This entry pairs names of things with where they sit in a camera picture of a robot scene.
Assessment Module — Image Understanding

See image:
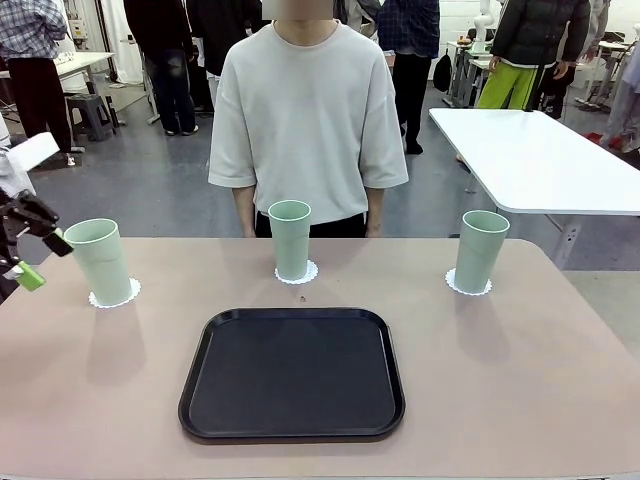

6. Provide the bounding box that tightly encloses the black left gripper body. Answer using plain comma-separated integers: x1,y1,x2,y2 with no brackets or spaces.
0,189,27,269

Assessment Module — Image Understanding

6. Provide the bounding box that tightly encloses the mint green tall cup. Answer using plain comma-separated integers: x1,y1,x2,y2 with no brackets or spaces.
63,217,132,306
453,209,511,294
267,200,313,281

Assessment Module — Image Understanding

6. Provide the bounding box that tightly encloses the white paper doily coaster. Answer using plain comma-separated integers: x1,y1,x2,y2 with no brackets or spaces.
274,259,320,287
444,267,495,297
88,277,142,310

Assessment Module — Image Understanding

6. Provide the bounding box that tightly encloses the person's right forearm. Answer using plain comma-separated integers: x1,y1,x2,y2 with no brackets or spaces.
233,187,257,239

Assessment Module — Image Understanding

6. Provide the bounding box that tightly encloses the person's left forearm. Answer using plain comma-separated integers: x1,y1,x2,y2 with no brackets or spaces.
366,187,387,239

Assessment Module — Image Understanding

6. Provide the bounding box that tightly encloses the grey plastic step stool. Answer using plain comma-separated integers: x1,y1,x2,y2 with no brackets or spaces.
64,93,120,142

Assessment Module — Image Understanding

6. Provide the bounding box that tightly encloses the white background desk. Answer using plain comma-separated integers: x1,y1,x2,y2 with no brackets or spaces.
54,49,156,125

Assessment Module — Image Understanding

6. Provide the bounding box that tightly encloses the person in plaid shirt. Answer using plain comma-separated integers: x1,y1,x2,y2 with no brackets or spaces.
0,0,76,166

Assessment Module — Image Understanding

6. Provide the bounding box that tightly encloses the person in black jacket jeans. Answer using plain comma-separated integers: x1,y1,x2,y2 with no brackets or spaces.
122,0,200,137

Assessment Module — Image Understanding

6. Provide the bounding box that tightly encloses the person in black top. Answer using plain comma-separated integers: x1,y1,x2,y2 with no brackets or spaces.
188,0,264,109

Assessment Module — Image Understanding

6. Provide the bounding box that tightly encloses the black plastic serving tray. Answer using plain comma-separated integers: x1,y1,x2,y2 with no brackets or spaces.
178,307,406,444

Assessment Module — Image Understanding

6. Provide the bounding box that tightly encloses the person in beige sweater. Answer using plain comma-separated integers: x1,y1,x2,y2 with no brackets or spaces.
207,0,410,239

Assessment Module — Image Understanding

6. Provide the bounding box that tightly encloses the person in grey beige jacket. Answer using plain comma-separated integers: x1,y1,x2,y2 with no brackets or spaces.
334,0,381,41

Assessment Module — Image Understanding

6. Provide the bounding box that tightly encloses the person in blue checked shirt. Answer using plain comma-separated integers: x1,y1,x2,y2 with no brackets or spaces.
377,0,441,156

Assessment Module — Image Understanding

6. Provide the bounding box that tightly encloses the black backpack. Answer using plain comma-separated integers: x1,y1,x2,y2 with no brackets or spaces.
432,49,454,94

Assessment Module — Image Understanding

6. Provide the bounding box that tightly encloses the grey framed background desk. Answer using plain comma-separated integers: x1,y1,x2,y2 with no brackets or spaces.
446,39,496,109

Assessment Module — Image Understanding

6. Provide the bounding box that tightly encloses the white folding table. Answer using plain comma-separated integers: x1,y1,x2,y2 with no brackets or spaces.
428,107,640,271

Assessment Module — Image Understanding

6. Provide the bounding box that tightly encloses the black tripod pole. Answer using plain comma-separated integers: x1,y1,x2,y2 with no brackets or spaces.
522,59,549,115

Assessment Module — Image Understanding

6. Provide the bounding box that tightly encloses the person in black puffer jacket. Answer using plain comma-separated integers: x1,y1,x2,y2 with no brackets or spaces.
474,0,594,119

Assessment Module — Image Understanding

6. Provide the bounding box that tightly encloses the white desk with chair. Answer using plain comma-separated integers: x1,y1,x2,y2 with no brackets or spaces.
569,30,629,109

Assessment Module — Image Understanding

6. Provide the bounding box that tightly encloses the person in light grey clothes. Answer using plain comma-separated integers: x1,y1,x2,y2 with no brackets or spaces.
597,0,640,154

